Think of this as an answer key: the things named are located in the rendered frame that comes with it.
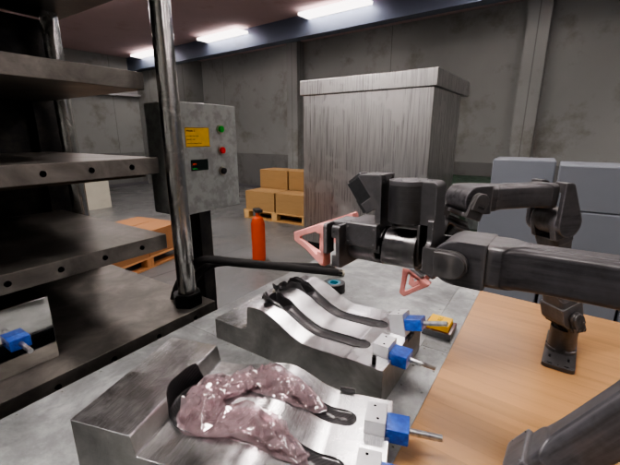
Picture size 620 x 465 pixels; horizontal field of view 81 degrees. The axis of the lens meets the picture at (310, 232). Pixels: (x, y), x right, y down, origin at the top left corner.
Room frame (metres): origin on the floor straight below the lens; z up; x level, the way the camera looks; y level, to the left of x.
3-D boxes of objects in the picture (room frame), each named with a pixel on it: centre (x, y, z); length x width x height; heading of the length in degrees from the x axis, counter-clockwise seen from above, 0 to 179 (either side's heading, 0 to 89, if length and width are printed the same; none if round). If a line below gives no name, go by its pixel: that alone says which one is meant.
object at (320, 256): (0.56, -0.02, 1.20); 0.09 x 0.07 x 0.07; 53
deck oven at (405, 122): (4.31, -0.84, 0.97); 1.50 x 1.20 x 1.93; 55
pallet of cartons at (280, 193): (6.09, 0.37, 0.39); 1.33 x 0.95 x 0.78; 55
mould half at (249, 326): (0.89, -0.01, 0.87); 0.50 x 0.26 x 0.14; 56
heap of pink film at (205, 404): (0.55, 0.11, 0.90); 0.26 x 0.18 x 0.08; 74
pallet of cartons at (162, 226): (3.73, 2.00, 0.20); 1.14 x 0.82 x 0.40; 152
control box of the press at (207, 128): (1.45, 0.45, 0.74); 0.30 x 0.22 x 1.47; 146
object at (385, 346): (0.69, -0.21, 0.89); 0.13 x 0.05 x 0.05; 56
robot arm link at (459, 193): (0.79, -0.45, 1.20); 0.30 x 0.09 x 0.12; 106
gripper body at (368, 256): (0.54, -0.09, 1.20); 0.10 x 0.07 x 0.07; 143
